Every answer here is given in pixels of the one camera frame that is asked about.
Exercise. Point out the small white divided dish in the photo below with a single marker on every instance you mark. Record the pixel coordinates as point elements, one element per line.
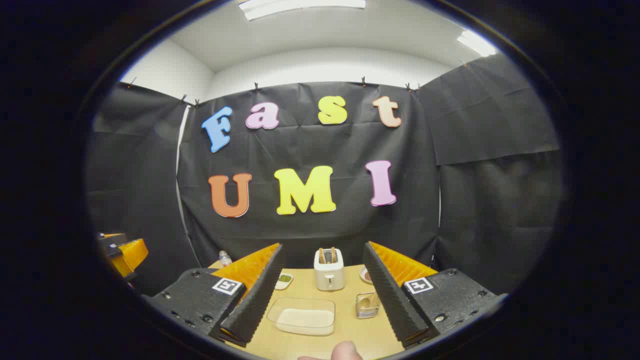
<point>284,281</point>

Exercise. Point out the long ceiling light panel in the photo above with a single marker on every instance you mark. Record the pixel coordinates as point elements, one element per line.
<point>300,6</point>

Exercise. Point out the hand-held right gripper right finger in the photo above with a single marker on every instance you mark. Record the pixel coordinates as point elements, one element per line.
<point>390,295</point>

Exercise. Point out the clear plastic rice container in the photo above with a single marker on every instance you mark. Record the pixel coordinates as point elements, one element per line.
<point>300,302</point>

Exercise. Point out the white toaster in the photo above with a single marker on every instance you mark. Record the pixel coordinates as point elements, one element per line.
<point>329,276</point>

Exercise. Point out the clear chopstick holder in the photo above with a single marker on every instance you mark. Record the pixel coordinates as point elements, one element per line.
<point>366,313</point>

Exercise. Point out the white round plate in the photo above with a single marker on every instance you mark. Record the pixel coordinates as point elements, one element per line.
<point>362,275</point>

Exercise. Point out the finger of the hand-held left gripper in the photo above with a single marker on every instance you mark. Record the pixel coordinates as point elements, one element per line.
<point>134,255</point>
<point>112,235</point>

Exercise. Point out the small ceiling light panel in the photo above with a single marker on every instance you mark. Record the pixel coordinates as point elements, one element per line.
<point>477,44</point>

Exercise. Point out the black backdrop cloth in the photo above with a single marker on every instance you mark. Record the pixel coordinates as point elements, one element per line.
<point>300,145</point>

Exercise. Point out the wooden spoon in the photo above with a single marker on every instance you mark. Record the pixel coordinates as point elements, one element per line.
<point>366,301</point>

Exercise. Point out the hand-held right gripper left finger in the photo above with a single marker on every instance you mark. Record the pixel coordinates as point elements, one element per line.
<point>260,295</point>

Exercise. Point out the small clear plastic bottle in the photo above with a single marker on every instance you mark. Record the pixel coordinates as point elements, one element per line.
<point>225,259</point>

